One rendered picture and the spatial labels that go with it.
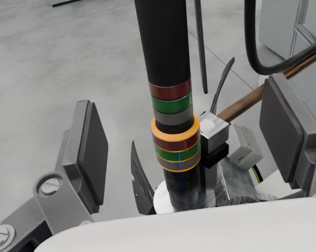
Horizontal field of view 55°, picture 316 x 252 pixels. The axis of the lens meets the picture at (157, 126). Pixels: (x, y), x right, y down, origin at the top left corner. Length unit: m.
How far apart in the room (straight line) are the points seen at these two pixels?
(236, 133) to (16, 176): 2.10
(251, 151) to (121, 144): 1.82
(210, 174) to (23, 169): 2.42
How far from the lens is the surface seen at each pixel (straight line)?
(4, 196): 2.58
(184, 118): 0.24
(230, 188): 0.75
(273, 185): 0.79
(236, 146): 0.80
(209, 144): 0.30
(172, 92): 0.23
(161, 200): 0.35
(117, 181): 2.28
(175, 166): 0.28
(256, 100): 0.34
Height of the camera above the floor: 1.73
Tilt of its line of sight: 42 degrees down
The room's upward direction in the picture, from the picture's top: 10 degrees counter-clockwise
